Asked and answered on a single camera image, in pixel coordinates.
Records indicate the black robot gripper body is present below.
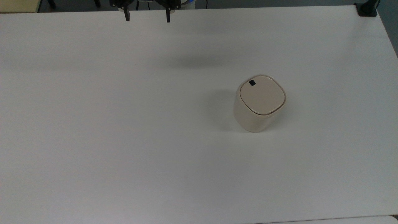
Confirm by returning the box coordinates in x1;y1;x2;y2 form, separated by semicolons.
109;0;181;9

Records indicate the beige lidded trash bin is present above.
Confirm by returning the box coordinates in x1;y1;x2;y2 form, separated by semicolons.
233;74;287;133

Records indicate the light wooden board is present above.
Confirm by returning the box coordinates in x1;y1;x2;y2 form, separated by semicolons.
0;0;42;13

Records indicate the white side table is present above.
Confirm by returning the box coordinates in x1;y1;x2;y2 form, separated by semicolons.
257;215;398;224

